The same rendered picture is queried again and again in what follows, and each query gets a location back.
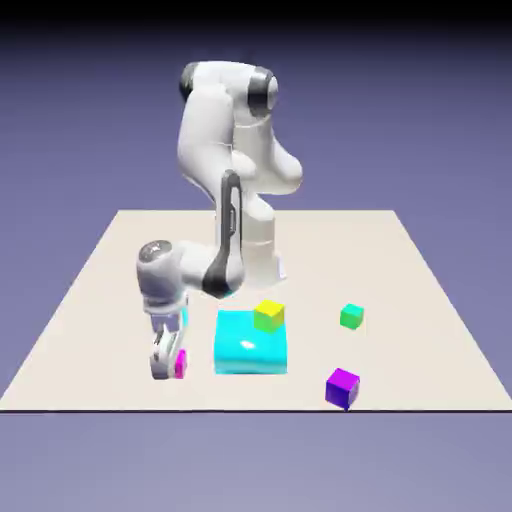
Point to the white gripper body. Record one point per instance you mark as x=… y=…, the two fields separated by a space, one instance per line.
x=160 y=358

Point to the small magenta cube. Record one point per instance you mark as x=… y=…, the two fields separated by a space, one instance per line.
x=180 y=363

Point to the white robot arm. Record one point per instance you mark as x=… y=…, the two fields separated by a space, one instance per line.
x=208 y=132

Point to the small yellow cube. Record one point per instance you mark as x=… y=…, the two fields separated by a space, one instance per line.
x=269 y=316

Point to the small purple cube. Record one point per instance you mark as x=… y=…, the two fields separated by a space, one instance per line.
x=342 y=388

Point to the small green cube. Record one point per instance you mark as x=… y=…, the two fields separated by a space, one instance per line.
x=351 y=316

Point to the large cyan box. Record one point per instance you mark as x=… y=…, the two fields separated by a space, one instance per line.
x=250 y=346

